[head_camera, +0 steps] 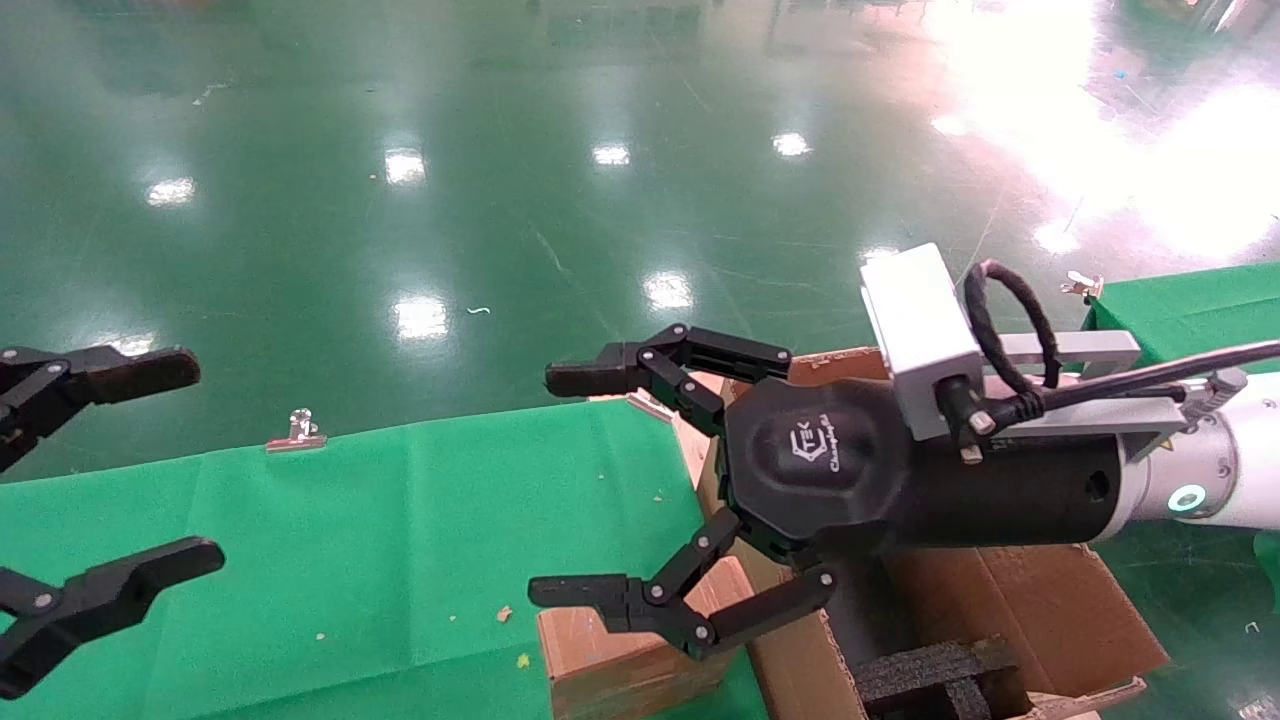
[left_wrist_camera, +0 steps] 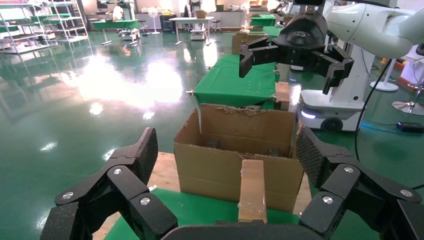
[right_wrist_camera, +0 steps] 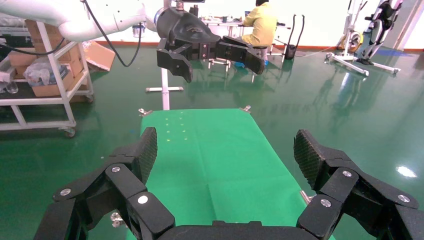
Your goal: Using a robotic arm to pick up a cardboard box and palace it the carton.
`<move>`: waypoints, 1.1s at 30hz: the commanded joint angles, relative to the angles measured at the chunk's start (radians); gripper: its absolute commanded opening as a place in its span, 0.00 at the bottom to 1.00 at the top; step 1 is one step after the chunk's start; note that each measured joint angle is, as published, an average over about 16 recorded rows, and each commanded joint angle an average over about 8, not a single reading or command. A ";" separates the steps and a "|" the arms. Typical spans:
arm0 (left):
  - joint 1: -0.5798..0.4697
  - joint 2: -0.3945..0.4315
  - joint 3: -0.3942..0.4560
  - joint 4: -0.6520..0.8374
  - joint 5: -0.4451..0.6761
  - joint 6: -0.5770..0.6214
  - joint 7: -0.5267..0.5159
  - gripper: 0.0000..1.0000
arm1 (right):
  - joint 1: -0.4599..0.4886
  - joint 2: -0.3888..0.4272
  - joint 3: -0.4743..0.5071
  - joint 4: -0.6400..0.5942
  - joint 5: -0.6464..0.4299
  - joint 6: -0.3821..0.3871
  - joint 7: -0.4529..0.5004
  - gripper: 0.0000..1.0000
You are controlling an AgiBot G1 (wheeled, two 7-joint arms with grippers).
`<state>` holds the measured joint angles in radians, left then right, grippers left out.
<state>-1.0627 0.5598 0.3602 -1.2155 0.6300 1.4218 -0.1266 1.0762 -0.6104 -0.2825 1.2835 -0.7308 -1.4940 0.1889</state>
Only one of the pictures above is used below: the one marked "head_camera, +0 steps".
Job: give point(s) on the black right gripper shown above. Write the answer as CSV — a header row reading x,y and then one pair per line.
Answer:
x,y
830,470

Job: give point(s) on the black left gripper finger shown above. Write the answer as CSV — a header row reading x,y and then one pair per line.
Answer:
x,y
110,595
120,373

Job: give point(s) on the small brown cardboard box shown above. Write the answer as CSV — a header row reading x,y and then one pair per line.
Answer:
x,y
620,665

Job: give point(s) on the large open brown carton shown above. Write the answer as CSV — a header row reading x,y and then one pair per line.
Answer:
x,y
1050,610

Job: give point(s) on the silver binder clip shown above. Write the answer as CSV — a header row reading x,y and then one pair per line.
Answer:
x,y
1083,286
297,434
648,405

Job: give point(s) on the large green table cloth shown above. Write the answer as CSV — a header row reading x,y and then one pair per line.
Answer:
x,y
350,550

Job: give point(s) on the black foam insert block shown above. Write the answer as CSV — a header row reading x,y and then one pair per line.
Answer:
x,y
930,675

